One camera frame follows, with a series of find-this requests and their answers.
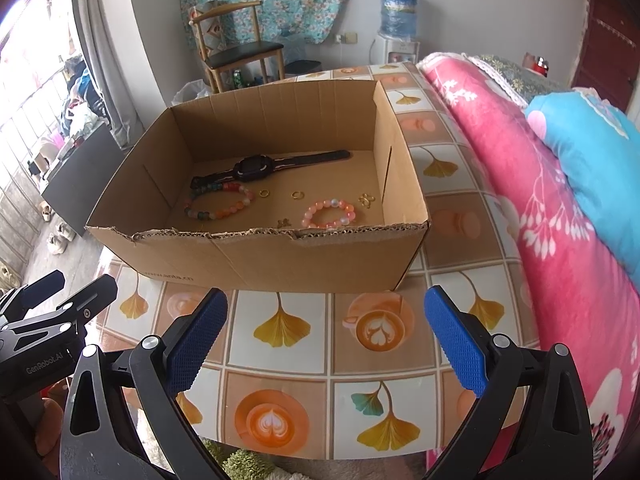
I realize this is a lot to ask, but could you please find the teal floral wall cloth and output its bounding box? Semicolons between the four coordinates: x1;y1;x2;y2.
180;0;371;51

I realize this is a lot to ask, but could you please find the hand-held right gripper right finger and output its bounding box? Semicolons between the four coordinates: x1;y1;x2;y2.
424;285;593;480

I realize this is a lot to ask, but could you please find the white plastic bag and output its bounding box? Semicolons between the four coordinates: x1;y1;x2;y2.
172;79;213;108

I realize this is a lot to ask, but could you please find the blue water jug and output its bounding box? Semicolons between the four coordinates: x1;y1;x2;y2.
381;0;420;41

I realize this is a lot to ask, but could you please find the pile of clothes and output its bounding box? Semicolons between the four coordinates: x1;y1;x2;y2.
57;55;108;136

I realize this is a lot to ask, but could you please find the grey cabinet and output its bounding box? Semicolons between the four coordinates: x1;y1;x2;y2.
41;122;126;241

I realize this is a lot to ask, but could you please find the multicolour bead bracelet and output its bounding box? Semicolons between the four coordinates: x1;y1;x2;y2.
182;182;256;222

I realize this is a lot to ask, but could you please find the black smart watch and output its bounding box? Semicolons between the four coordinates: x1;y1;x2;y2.
190;149;352;187

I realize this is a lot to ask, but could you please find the black bin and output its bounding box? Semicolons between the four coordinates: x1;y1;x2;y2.
285;60;322;80

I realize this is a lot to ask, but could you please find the ginkgo and coffee print tablecloth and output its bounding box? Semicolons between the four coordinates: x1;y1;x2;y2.
92;62;541;461

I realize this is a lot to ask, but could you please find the grey curtain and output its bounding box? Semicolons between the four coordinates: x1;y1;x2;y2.
70;0;151;151

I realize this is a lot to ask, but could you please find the brown cardboard box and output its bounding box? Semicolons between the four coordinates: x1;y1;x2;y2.
85;79;432;293

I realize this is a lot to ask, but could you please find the dark red door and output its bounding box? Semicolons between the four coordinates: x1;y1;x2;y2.
570;0;640;116

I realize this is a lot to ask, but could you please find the pink floral blanket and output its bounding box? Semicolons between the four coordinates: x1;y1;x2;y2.
417;51;640;461

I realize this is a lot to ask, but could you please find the grey floral quilt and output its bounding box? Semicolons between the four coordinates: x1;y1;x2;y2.
472;54;566;96

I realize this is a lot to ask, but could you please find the pink bead bracelet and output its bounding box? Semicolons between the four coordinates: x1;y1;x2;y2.
301;199;358;229

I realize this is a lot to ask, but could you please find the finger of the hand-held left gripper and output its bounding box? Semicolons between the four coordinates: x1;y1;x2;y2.
0;270;66;319
0;274;119;342

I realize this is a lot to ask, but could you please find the wooden chair with black seat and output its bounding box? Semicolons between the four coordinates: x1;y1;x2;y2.
189;1;287;95

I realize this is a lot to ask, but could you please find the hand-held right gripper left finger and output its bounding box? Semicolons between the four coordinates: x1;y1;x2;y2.
60;287;229;480

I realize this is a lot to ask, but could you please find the white water dispenser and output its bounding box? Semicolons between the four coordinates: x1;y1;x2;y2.
375;35;421;67

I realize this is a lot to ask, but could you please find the blue pillow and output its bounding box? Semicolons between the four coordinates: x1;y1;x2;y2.
525;89;640;286

